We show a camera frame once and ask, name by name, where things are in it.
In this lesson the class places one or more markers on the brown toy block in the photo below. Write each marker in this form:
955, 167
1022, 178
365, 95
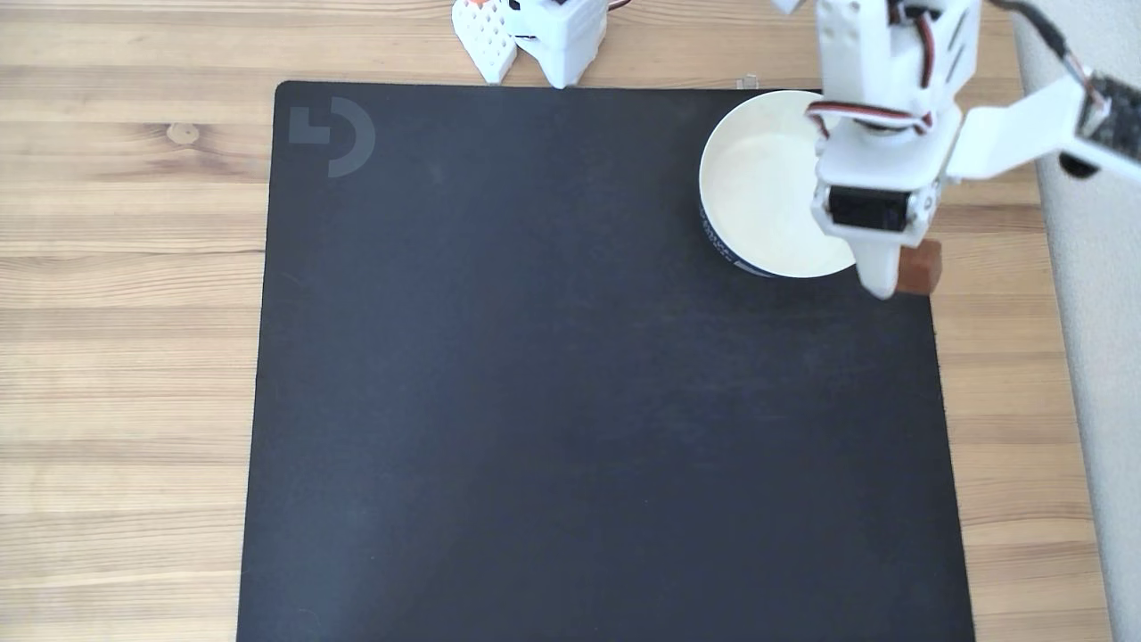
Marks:
921, 267

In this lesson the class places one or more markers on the black mouse mat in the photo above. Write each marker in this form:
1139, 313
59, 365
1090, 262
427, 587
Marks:
446, 357

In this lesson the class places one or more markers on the small clear plastic piece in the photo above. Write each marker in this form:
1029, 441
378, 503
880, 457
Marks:
749, 82

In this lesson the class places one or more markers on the white camera mount with board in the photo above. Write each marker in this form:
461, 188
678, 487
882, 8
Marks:
1007, 134

